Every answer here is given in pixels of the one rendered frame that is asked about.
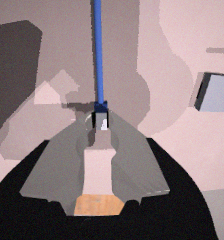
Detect white network cable plug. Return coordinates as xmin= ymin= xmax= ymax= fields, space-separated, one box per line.
xmin=94 ymin=101 xmax=108 ymax=130

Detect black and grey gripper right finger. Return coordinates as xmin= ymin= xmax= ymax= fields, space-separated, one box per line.
xmin=107 ymin=110 xmax=219 ymax=240

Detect blue network cable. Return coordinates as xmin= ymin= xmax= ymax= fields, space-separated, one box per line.
xmin=93 ymin=0 xmax=104 ymax=104

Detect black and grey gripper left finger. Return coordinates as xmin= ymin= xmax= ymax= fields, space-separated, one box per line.
xmin=0 ymin=110 xmax=96 ymax=230

